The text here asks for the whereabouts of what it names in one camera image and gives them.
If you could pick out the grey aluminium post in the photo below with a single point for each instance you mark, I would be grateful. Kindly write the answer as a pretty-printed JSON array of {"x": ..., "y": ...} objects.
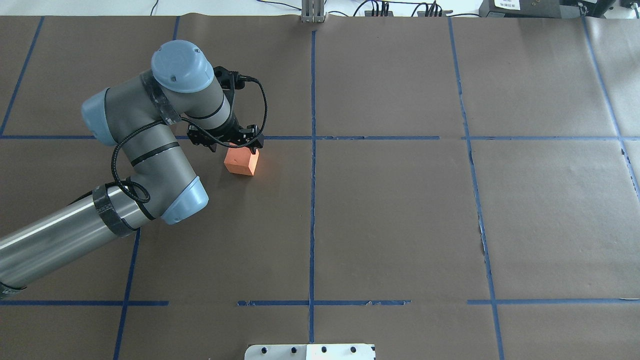
[{"x": 313, "y": 11}]

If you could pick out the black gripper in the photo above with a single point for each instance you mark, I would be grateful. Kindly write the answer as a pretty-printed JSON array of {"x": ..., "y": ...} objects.
[{"x": 226, "y": 135}]

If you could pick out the brown paper table cover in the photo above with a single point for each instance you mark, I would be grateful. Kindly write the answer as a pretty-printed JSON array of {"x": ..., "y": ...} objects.
[{"x": 446, "y": 189}]

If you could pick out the dark grey control box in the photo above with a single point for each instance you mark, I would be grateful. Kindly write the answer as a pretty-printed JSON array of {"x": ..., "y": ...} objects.
[{"x": 545, "y": 9}]

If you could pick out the black power strip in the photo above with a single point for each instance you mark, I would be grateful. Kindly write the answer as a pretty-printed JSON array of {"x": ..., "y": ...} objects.
[
  {"x": 433, "y": 13},
  {"x": 382, "y": 12}
]

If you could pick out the orange foam cube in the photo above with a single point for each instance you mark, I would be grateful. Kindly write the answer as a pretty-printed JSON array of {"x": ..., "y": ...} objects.
[{"x": 241, "y": 161}]

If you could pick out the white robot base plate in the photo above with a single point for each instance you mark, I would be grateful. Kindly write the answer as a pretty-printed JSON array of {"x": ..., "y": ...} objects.
[{"x": 313, "y": 351}]

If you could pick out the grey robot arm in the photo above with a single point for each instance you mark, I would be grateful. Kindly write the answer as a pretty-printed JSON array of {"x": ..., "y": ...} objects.
[{"x": 151, "y": 175}]

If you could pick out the black power strip left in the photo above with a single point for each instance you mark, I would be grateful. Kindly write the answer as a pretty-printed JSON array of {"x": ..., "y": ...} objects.
[{"x": 382, "y": 12}]

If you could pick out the black power strip right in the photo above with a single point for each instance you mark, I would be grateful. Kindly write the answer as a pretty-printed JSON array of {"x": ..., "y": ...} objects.
[{"x": 433, "y": 13}]

